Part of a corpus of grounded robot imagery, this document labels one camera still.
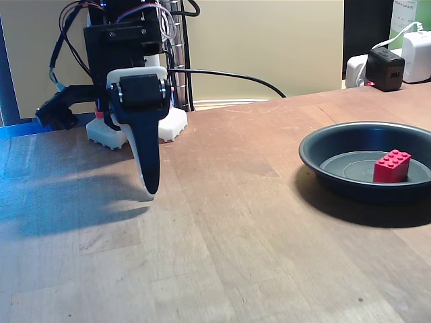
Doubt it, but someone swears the blue tape strip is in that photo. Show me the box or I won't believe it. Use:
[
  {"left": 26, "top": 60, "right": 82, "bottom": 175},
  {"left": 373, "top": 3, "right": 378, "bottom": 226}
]
[{"left": 0, "top": 121, "right": 43, "bottom": 139}]

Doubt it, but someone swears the red and black wire bundle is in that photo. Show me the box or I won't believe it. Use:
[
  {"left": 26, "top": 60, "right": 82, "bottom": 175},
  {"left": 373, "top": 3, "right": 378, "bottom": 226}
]
[{"left": 59, "top": 0, "right": 105, "bottom": 85}]

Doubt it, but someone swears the white charger cable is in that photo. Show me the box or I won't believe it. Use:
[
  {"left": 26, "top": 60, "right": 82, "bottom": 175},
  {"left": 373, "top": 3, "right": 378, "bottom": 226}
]
[{"left": 356, "top": 20, "right": 424, "bottom": 85}]

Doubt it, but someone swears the black vertical cable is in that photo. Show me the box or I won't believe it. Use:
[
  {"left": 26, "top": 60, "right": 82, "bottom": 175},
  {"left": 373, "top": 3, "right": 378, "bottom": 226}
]
[{"left": 180, "top": 0, "right": 201, "bottom": 112}]

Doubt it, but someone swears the white charger block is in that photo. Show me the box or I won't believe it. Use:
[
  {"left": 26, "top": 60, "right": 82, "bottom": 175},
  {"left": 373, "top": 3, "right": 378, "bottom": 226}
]
[{"left": 402, "top": 30, "right": 431, "bottom": 84}]

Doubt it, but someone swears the black gripper camera with mount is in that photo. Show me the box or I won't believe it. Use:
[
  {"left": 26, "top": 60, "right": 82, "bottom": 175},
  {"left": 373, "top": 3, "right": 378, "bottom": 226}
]
[{"left": 35, "top": 85, "right": 102, "bottom": 131}]

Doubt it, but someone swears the dark round metal pan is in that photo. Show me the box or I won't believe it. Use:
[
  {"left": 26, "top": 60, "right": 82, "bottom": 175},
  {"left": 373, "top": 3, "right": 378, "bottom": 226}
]
[{"left": 298, "top": 120, "right": 431, "bottom": 205}]

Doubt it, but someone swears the white power strip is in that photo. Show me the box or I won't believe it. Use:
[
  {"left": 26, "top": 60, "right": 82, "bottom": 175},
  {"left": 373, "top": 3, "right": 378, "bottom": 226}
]
[{"left": 345, "top": 53, "right": 371, "bottom": 89}]

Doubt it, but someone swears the dark upright frame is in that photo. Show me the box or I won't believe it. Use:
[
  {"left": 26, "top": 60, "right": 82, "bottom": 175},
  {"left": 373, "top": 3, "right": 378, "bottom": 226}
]
[{"left": 0, "top": 16, "right": 22, "bottom": 127}]

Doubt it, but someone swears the thick black cable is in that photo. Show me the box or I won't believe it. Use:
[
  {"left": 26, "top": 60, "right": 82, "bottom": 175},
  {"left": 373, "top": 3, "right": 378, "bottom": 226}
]
[{"left": 167, "top": 68, "right": 288, "bottom": 99}]

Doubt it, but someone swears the black power adapter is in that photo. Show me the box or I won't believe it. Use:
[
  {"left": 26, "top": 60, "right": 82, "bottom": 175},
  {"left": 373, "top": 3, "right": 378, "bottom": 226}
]
[{"left": 366, "top": 46, "right": 405, "bottom": 92}]

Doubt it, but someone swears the red lego block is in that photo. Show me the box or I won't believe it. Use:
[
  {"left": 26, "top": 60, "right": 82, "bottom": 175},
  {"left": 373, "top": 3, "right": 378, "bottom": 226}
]
[{"left": 372, "top": 149, "right": 412, "bottom": 184}]

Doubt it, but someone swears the black upright panel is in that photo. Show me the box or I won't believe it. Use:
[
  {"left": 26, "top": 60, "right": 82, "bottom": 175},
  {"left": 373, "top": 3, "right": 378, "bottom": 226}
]
[{"left": 343, "top": 0, "right": 395, "bottom": 72}]

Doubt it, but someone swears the black camera cable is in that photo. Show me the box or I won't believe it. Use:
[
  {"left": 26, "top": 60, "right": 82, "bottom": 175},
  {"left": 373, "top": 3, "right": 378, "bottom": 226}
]
[{"left": 48, "top": 0, "right": 81, "bottom": 92}]

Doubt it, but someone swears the green and white box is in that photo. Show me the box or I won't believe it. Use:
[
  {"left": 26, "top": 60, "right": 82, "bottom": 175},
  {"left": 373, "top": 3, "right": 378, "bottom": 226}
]
[{"left": 389, "top": 0, "right": 431, "bottom": 51}]

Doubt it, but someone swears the chrome shelf pole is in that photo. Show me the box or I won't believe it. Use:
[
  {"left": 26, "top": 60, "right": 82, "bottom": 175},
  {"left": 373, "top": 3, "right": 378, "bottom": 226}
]
[{"left": 168, "top": 0, "right": 187, "bottom": 110}]

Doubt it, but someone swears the white and red wire bundle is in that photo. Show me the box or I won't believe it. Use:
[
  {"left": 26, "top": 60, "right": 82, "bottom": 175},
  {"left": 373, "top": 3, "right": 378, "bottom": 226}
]
[{"left": 116, "top": 0, "right": 178, "bottom": 44}]

